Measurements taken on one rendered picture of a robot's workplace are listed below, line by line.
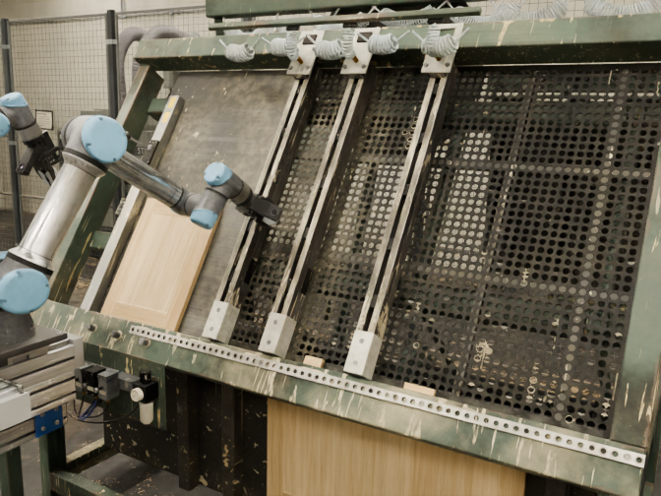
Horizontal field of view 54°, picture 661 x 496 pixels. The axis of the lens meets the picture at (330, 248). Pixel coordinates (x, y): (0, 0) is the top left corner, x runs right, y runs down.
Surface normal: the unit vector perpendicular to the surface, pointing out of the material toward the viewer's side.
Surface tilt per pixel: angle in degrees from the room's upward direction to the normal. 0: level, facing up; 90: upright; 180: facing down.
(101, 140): 84
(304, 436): 90
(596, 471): 58
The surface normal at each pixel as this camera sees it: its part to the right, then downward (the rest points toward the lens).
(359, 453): -0.51, 0.16
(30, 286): 0.61, 0.28
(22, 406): 0.87, 0.12
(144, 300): -0.42, -0.39
